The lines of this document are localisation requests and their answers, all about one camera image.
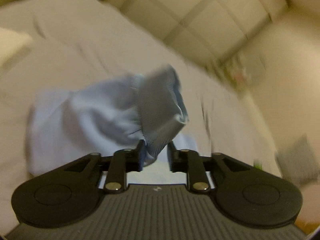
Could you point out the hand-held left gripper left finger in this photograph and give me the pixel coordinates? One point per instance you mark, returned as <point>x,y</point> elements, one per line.
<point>140,155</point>

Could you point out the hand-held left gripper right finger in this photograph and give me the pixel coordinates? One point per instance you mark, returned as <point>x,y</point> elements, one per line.
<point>171,156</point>

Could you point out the cream wardrobe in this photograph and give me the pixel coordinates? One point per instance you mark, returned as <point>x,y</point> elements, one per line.
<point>200,12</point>

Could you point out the light blue sweatshirt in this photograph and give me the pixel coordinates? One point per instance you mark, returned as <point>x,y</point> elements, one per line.
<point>95,115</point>

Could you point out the grey woven cushion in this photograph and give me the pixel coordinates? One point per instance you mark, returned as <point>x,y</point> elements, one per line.
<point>297,157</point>

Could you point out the white pillow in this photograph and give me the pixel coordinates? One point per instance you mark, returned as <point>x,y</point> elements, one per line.
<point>12,47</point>

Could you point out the bed with grey duvet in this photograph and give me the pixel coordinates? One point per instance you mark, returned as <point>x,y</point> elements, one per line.
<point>75,42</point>

